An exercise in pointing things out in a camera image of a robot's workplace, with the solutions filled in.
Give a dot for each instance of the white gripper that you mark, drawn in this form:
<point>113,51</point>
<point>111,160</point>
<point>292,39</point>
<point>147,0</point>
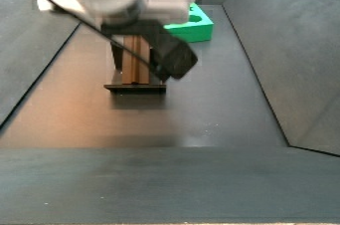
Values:
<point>165,11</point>

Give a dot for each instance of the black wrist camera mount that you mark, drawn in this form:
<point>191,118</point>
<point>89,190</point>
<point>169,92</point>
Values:
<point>175,58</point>

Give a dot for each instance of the black curved fixture stand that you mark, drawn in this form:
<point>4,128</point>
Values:
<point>155,86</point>

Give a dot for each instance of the brown star prism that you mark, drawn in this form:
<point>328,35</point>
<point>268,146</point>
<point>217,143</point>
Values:
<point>135,70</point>

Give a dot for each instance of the green shape sorter block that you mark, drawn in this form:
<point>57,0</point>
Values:
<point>196,30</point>

